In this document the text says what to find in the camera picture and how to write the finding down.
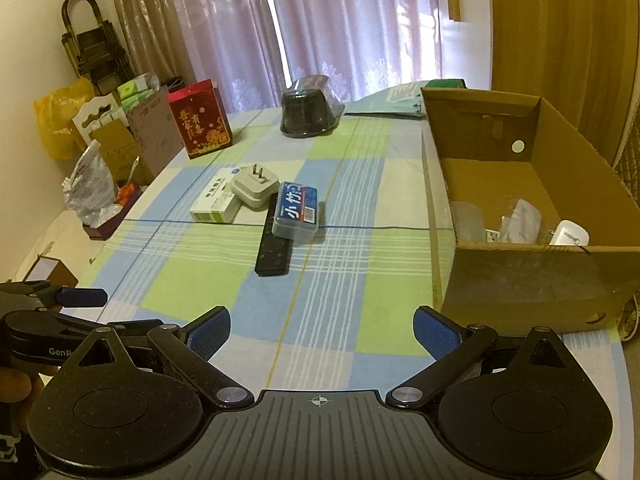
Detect tan cardboard box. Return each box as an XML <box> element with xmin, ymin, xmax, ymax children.
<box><xmin>90</xmin><ymin>119</ymin><xmax>153</xmax><ymax>185</ymax></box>

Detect crumpled clear plastic bag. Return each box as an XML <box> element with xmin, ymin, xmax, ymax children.
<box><xmin>62</xmin><ymin>140</ymin><xmax>118</xmax><ymax>226</ymax></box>

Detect green tissue packs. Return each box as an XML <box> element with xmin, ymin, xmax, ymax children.
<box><xmin>117</xmin><ymin>72</ymin><xmax>160</xmax><ymax>106</ymax></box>

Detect black folding step ladder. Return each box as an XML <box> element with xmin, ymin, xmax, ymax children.
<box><xmin>61</xmin><ymin>0</ymin><xmax>134</xmax><ymax>96</ymax></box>

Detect dark red tray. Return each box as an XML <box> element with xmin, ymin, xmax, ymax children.
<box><xmin>82</xmin><ymin>184</ymin><xmax>142</xmax><ymax>240</ymax></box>

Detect red gift box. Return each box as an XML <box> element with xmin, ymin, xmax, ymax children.
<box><xmin>167</xmin><ymin>79</ymin><xmax>233</xmax><ymax>159</ymax></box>

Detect pink sheer curtain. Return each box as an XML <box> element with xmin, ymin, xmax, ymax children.
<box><xmin>174</xmin><ymin>0</ymin><xmax>442</xmax><ymax>112</ymax></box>

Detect white power adapter plug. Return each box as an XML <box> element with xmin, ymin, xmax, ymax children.
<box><xmin>230</xmin><ymin>162</ymin><xmax>280</xmax><ymax>210</ymax></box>

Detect white cutout gift box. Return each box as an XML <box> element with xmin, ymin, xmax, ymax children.
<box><xmin>72</xmin><ymin>93</ymin><xmax>129</xmax><ymax>145</ymax></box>

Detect blue label plastic case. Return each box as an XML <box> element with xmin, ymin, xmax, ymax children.
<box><xmin>271</xmin><ymin>182</ymin><xmax>319</xmax><ymax>245</ymax></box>

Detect black bowl stack wrapped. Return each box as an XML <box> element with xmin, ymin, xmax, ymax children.
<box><xmin>280</xmin><ymin>75</ymin><xmax>345</xmax><ymax>139</ymax></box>

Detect white green medicine box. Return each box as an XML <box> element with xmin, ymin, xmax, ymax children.
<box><xmin>190</xmin><ymin>166</ymin><xmax>248</xmax><ymax>224</ymax></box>

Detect black remote control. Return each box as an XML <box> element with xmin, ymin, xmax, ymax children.
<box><xmin>254</xmin><ymin>194</ymin><xmax>291</xmax><ymax>278</ymax></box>

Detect white adapter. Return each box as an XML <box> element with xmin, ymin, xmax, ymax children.
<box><xmin>450</xmin><ymin>200</ymin><xmax>486</xmax><ymax>243</ymax></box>

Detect checkered tablecloth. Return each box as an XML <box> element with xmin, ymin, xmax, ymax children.
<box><xmin>74</xmin><ymin>107</ymin><xmax>632</xmax><ymax>480</ymax></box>

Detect green mailer bag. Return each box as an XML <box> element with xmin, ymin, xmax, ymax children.
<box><xmin>345</xmin><ymin>79</ymin><xmax>466</xmax><ymax>119</ymax></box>

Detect yellow plastic bag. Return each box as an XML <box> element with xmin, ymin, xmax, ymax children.
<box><xmin>34</xmin><ymin>77</ymin><xmax>94</xmax><ymax>160</ymax></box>

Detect brown paper bag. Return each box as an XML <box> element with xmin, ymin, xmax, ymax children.
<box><xmin>127</xmin><ymin>87</ymin><xmax>183</xmax><ymax>177</ymax></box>

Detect white remote control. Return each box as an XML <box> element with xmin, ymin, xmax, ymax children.
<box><xmin>549</xmin><ymin>219</ymin><xmax>590</xmax><ymax>247</ymax></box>

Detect brown cardboard box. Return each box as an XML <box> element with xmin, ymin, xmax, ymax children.
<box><xmin>422</xmin><ymin>88</ymin><xmax>639</xmax><ymax>335</ymax></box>

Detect person's left hand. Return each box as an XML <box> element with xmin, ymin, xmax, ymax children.
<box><xmin>1</xmin><ymin>365</ymin><xmax>58</xmax><ymax>436</ymax></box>

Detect brown drape curtain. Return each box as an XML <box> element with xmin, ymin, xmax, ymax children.
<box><xmin>114</xmin><ymin>0</ymin><xmax>195</xmax><ymax>84</ymax></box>

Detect grey item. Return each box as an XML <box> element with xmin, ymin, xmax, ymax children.
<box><xmin>498</xmin><ymin>198</ymin><xmax>542</xmax><ymax>245</ymax></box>

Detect small brown box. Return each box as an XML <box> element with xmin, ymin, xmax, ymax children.
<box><xmin>24</xmin><ymin>256</ymin><xmax>78</xmax><ymax>287</ymax></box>

